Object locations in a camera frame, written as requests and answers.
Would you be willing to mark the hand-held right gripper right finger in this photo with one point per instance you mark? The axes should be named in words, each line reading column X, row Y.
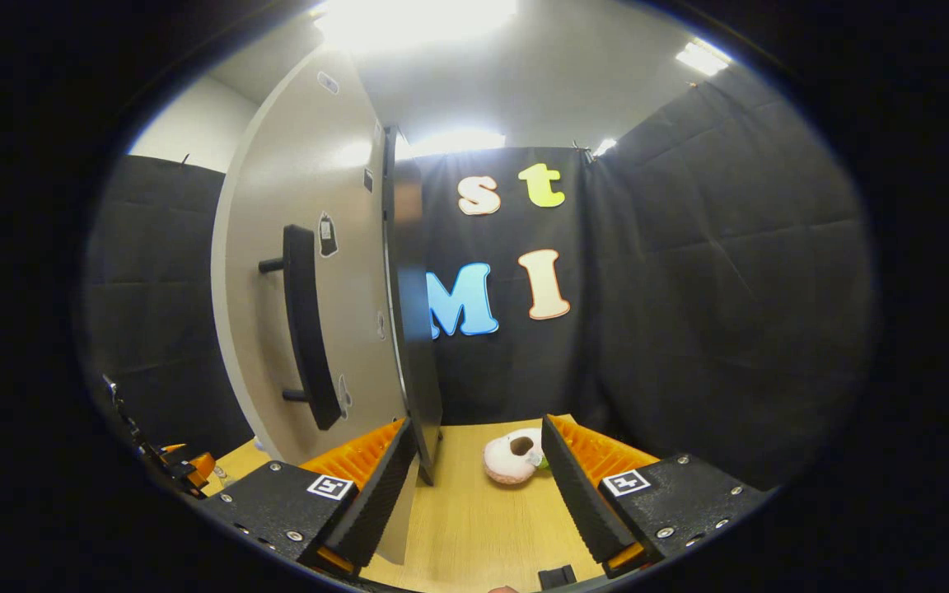
column 582, row 502

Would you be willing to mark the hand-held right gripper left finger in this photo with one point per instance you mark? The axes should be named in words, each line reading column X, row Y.
column 376, row 502

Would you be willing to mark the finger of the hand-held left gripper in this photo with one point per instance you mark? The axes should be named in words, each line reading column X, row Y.
column 194, row 465

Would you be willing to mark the grey cabinet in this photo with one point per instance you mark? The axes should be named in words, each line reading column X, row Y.
column 413, row 371

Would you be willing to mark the white cabinet door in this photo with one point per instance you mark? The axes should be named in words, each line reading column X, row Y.
column 318, row 148

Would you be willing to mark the pink plush slipper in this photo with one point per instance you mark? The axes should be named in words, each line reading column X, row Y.
column 503, row 461

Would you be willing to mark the black backdrop cloth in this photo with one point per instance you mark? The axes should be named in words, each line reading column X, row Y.
column 689, row 288

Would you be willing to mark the ceiling light panel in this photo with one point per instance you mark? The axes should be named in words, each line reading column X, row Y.
column 417, row 21
column 454, row 142
column 605, row 147
column 701, row 58

